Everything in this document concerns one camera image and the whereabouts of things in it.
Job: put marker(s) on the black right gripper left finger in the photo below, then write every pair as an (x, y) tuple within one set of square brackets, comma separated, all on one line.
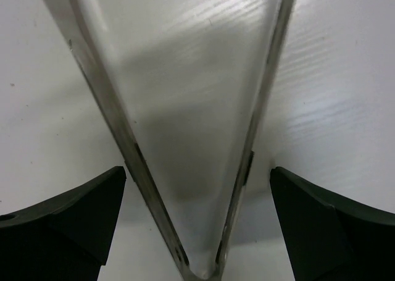
[(66, 237)]

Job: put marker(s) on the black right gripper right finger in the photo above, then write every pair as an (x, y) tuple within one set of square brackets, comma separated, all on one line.
[(329, 236)]

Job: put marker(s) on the steel bread tongs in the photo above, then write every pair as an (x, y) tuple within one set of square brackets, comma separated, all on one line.
[(68, 16)]

